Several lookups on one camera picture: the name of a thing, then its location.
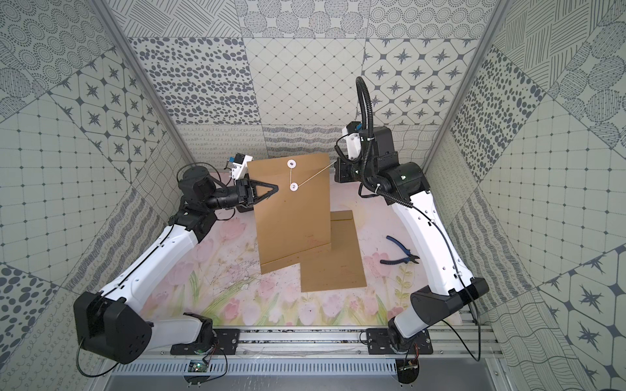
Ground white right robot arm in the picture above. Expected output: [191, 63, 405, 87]
[334, 122, 489, 346]

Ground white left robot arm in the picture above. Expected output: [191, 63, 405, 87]
[73, 166, 279, 364]

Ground brown kraft file bag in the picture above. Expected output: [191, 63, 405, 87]
[248, 153, 331, 274]
[300, 210, 367, 293]

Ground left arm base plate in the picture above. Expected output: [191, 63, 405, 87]
[170, 328, 241, 356]

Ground white bag string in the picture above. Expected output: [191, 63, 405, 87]
[289, 160, 338, 191]

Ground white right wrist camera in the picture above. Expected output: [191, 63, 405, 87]
[342, 122, 363, 161]

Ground aluminium mounting rail frame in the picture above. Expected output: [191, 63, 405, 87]
[140, 319, 501, 358]

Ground blue handled pliers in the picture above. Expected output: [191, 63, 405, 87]
[379, 236, 420, 266]

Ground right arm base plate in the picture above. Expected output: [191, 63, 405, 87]
[364, 328, 434, 355]

